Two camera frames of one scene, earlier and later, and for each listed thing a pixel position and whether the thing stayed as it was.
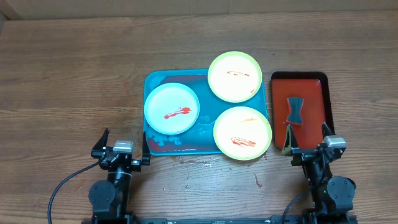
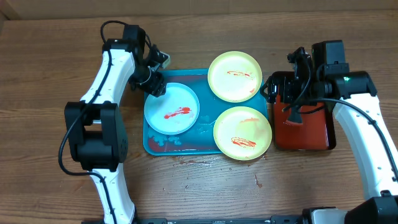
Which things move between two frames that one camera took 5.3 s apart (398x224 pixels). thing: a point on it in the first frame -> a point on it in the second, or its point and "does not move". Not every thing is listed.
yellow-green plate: [242, 133] does not move
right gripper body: [305, 157] -> [290, 93]
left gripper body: [135, 165] -> [148, 80]
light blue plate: [171, 108] does not move
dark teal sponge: [295, 104] does not move
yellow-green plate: [234, 76] does not move
